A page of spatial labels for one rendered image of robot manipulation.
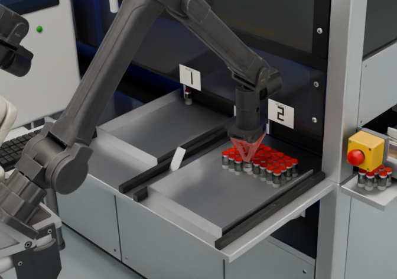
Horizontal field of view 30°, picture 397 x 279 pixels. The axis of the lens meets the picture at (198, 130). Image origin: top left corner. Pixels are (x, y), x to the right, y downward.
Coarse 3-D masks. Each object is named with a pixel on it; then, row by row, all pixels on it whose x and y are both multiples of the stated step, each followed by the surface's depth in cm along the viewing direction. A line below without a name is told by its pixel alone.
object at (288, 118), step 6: (270, 102) 197; (276, 102) 195; (270, 108) 198; (276, 108) 196; (288, 108) 193; (270, 114) 198; (276, 114) 197; (288, 114) 193; (276, 120) 197; (288, 120) 194; (288, 126) 195
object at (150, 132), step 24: (168, 96) 232; (120, 120) 220; (144, 120) 224; (168, 120) 223; (192, 120) 223; (216, 120) 222; (120, 144) 208; (144, 144) 211; (168, 144) 211; (192, 144) 207
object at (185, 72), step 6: (180, 66) 218; (180, 72) 219; (186, 72) 217; (192, 72) 215; (198, 72) 213; (180, 78) 220; (186, 78) 218; (198, 78) 214; (186, 84) 219; (198, 84) 215
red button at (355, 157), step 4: (352, 152) 179; (356, 152) 178; (360, 152) 179; (348, 156) 180; (352, 156) 179; (356, 156) 178; (360, 156) 178; (348, 160) 180; (352, 160) 179; (356, 160) 178; (360, 160) 178; (352, 164) 180; (356, 164) 179
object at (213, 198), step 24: (192, 168) 197; (216, 168) 199; (168, 192) 190; (192, 192) 189; (216, 192) 189; (240, 192) 189; (264, 192) 188; (192, 216) 177; (216, 216) 180; (240, 216) 174
